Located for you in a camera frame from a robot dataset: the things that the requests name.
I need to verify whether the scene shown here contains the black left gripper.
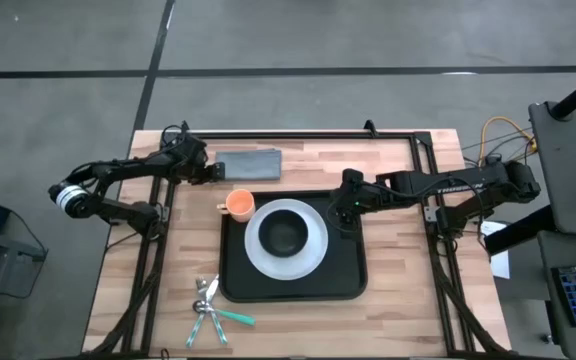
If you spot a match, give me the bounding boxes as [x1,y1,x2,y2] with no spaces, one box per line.
[180,160,228,185]

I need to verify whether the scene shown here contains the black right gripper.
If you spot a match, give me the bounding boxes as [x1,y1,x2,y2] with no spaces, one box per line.
[329,182,377,242]

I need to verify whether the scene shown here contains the grey cloth napkin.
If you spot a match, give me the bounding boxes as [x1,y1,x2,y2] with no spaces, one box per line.
[215,148,283,182]

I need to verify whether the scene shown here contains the light orange mug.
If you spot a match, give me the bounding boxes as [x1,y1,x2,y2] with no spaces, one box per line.
[216,188,257,224]

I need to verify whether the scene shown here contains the black bowl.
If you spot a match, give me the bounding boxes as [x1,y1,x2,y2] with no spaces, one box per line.
[258,209,310,258]

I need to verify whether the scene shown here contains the white round plate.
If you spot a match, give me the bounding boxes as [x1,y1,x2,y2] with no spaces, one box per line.
[243,198,330,282]

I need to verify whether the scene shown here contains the fork with teal wavy handle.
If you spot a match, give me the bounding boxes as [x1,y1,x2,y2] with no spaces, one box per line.
[195,277,229,346]

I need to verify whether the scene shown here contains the black plastic serving tray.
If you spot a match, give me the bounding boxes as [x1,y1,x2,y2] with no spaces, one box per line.
[218,189,369,304]

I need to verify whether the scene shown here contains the white paper sheet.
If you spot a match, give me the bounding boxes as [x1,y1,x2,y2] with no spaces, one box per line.
[480,219,512,280]

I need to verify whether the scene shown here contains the black metal stand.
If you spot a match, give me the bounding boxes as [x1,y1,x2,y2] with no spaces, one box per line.
[0,234,49,360]

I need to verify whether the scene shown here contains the dark grey cart top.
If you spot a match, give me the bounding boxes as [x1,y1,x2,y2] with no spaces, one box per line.
[527,101,576,239]

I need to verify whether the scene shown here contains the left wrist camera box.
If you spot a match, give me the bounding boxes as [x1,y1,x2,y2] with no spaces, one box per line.
[175,133,209,166]

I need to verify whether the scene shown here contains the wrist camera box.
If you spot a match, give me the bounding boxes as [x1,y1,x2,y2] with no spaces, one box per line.
[175,133,209,166]
[341,168,366,190]

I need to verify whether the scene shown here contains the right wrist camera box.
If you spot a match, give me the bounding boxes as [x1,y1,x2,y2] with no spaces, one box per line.
[341,168,366,190]

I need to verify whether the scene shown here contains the black metal table frame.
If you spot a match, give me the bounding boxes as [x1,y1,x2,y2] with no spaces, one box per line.
[81,128,512,360]

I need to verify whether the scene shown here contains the knife with teal handle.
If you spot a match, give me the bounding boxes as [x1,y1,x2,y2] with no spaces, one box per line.
[185,273,221,349]

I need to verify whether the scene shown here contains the spoon with teal handle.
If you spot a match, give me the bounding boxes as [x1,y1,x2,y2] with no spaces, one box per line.
[191,299,257,327]

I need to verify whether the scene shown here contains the yellow cable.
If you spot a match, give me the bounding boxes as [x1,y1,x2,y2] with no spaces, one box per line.
[478,115,539,169]

